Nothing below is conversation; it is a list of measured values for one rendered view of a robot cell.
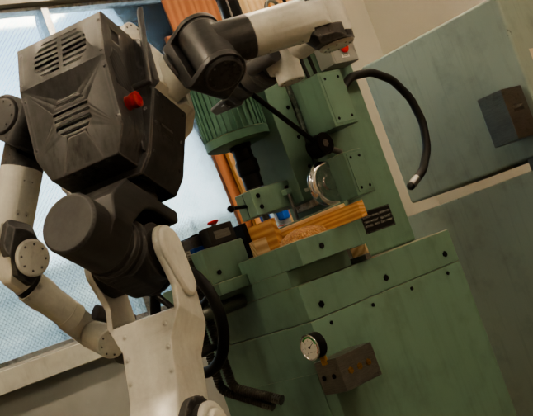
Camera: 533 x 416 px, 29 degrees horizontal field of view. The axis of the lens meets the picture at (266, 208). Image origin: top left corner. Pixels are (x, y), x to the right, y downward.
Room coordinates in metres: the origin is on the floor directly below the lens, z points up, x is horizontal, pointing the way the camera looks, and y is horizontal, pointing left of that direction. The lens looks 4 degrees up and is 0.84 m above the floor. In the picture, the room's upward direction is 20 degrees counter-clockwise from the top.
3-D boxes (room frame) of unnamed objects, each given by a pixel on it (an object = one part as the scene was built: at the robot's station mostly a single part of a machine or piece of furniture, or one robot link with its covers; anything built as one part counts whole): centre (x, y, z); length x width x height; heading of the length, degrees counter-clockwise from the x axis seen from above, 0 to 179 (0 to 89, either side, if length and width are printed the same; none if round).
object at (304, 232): (2.50, -0.06, 0.91); 0.12 x 0.09 x 0.03; 130
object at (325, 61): (2.82, -0.32, 1.40); 0.10 x 0.06 x 0.16; 130
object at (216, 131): (2.72, 0.01, 1.35); 0.18 x 0.18 x 0.31
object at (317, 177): (2.71, -0.17, 1.02); 0.12 x 0.03 x 0.12; 130
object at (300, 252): (2.67, 0.12, 0.87); 0.61 x 0.30 x 0.06; 40
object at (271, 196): (2.73, -0.01, 1.03); 0.14 x 0.07 x 0.09; 130
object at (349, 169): (2.72, -0.23, 1.02); 0.09 x 0.07 x 0.12; 40
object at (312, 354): (2.38, 0.00, 0.65); 0.06 x 0.04 x 0.08; 40
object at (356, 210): (2.69, -0.01, 0.92); 0.62 x 0.02 x 0.04; 40
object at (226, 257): (2.62, 0.18, 0.91); 0.15 x 0.14 x 0.09; 40
